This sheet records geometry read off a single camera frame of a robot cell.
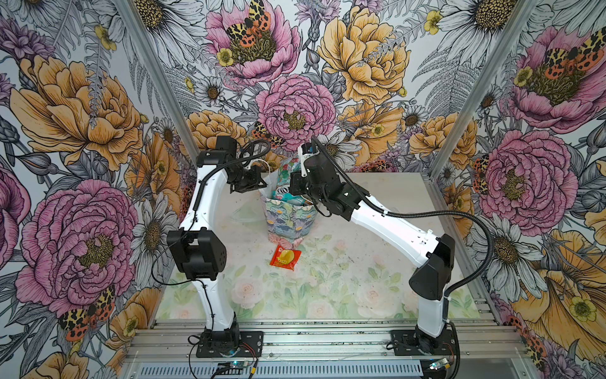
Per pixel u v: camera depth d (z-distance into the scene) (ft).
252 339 2.46
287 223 2.75
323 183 1.85
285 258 3.01
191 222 1.66
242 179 2.40
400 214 1.65
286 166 2.59
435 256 1.55
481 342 2.54
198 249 1.61
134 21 2.40
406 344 2.41
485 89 2.93
